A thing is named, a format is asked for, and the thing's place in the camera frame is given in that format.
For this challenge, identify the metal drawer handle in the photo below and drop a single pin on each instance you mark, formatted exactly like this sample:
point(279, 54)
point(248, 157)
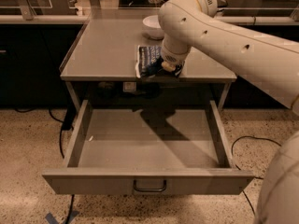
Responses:
point(153, 186)

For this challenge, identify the grey open drawer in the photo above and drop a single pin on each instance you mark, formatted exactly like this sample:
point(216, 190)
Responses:
point(184, 145)

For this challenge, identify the dark cabinet left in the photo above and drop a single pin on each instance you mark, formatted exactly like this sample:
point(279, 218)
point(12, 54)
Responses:
point(30, 58)

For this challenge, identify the blue tape cross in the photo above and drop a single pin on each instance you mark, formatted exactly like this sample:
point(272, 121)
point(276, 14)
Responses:
point(66, 218)

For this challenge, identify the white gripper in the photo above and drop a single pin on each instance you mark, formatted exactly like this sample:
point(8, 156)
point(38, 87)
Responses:
point(173, 58)

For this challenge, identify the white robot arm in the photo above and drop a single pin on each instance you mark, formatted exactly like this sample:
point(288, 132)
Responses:
point(268, 62)

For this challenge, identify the grey metal counter table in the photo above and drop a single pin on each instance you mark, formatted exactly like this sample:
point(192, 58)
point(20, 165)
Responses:
point(106, 50)

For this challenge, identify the blue chip bag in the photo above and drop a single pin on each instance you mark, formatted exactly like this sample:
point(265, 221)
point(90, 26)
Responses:
point(149, 63)

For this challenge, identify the white ceramic bowl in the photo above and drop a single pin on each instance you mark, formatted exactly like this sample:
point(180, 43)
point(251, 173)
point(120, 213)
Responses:
point(152, 28)

